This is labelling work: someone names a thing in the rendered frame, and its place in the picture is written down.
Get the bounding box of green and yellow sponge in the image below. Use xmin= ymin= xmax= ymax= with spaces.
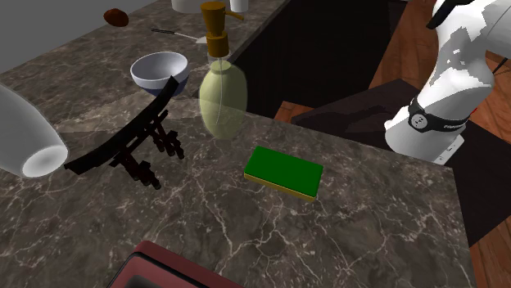
xmin=243 ymin=145 xmax=324 ymax=203

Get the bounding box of pale green soap dispenser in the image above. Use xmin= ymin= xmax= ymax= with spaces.
xmin=198 ymin=1 xmax=248 ymax=141

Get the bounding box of white and blue bowl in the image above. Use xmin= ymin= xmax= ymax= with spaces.
xmin=129 ymin=51 xmax=191 ymax=98

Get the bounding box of black gate figure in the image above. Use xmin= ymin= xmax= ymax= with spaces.
xmin=63 ymin=74 xmax=186 ymax=191

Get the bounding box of dark red box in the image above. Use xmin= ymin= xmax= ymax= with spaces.
xmin=105 ymin=240 xmax=245 ymax=288

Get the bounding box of brown egg-shaped object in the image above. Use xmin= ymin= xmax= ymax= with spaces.
xmin=103 ymin=8 xmax=130 ymax=28

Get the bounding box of black robot stand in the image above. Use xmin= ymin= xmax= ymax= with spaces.
xmin=291 ymin=78 xmax=511 ymax=248

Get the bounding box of large white vase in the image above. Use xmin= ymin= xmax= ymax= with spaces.
xmin=0 ymin=83 xmax=70 ymax=179

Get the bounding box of black-handled knife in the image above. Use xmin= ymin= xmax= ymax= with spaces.
xmin=151 ymin=27 xmax=208 ymax=44

